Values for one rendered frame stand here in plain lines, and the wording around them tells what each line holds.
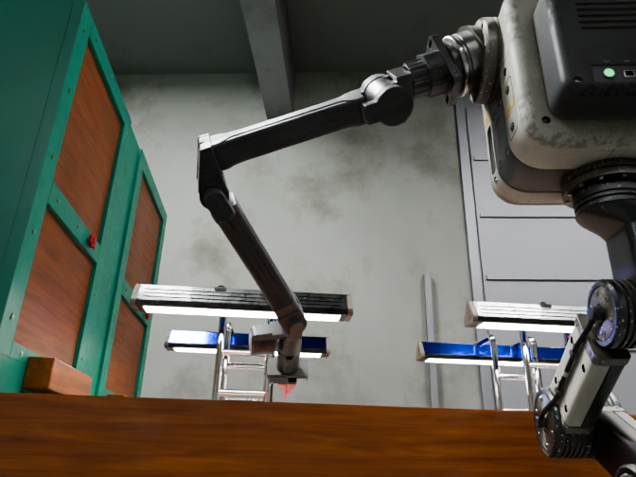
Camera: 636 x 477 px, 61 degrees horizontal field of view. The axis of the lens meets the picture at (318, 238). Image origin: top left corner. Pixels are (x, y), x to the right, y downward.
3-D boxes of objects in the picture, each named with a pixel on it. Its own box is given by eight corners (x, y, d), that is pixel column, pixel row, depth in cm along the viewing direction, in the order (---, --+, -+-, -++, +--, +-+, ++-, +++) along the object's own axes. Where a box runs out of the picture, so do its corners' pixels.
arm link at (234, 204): (222, 185, 101) (218, 164, 110) (196, 200, 101) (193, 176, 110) (312, 333, 125) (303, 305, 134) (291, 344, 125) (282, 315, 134)
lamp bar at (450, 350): (576, 364, 211) (574, 345, 214) (420, 358, 206) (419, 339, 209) (566, 367, 218) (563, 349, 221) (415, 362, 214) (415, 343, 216)
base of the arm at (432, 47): (463, 78, 100) (436, 31, 104) (422, 90, 99) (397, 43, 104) (454, 106, 108) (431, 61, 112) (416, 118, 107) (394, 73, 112)
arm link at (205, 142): (179, 154, 97) (178, 135, 105) (205, 217, 104) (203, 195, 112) (411, 79, 100) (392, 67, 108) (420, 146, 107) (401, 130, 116)
